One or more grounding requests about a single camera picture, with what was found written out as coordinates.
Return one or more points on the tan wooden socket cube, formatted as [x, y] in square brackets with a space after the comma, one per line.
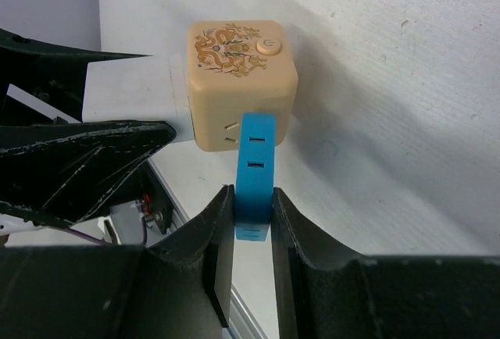
[236, 67]

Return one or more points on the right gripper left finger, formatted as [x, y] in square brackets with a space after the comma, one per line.
[101, 291]

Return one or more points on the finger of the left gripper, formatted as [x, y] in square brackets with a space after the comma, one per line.
[54, 70]
[60, 175]

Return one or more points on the blue square adapter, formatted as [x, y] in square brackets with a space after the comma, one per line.
[254, 184]

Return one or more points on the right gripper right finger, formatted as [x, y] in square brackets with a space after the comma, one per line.
[325, 289]

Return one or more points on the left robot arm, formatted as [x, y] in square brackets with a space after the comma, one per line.
[109, 86]

